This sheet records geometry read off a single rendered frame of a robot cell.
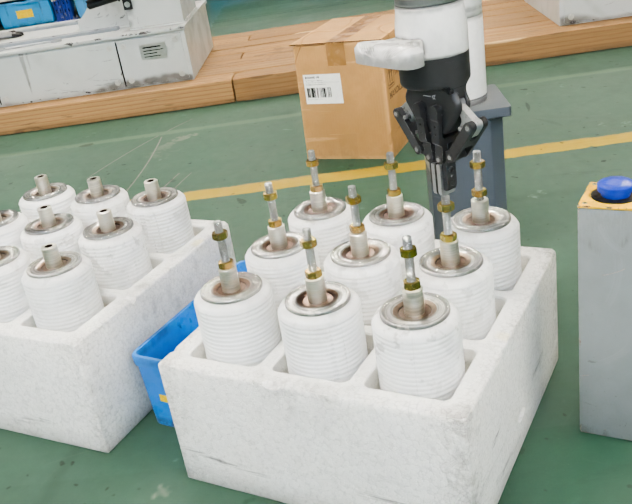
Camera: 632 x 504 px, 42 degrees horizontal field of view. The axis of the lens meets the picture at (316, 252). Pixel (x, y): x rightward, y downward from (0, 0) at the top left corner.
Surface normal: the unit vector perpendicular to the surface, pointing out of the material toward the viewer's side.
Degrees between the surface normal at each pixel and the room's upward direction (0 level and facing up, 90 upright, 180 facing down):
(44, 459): 0
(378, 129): 90
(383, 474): 90
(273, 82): 90
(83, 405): 90
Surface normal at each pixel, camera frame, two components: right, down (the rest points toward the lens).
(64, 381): -0.43, 0.44
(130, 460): -0.15, -0.89
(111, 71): -0.01, 0.44
